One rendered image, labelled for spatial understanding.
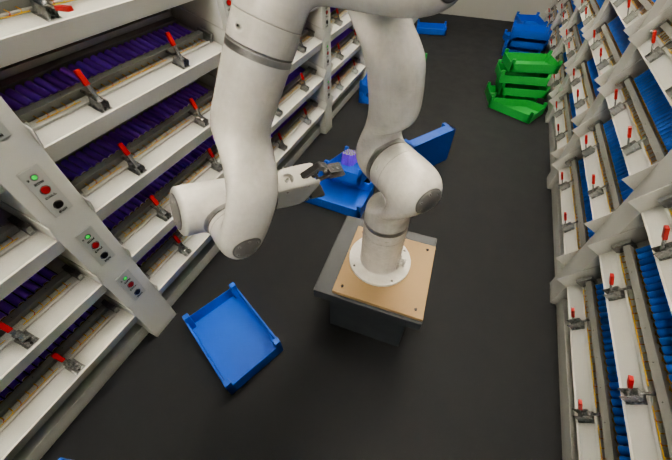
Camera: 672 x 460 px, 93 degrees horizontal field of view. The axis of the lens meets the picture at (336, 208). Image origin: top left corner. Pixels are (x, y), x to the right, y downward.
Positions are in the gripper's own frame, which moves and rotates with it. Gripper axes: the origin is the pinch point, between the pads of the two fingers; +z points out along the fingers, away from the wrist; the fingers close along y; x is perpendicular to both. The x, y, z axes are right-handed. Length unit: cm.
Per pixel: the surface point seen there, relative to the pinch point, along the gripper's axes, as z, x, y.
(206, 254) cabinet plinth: -8, -14, 82
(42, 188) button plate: -48, -23, 27
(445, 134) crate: 110, -25, 30
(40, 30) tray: -42, -44, 6
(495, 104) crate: 189, -43, 30
